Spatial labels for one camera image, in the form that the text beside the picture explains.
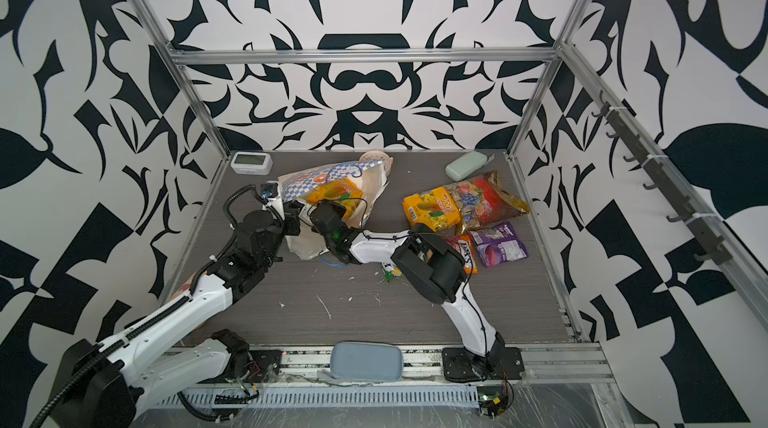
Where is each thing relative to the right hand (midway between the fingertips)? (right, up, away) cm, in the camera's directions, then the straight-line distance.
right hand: (324, 197), depth 91 cm
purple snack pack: (+53, -14, 0) cm, 54 cm away
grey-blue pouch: (+14, -39, -18) cm, 45 cm away
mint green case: (+49, +11, +24) cm, 56 cm away
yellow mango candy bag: (+34, -4, +5) cm, 35 cm away
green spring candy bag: (+20, -21, -4) cm, 29 cm away
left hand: (-6, +1, -14) cm, 15 cm away
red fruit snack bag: (+50, -1, +8) cm, 51 cm away
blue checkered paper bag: (-4, +3, -14) cm, 15 cm away
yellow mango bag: (+4, +2, +8) cm, 9 cm away
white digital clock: (-32, +12, +23) cm, 41 cm away
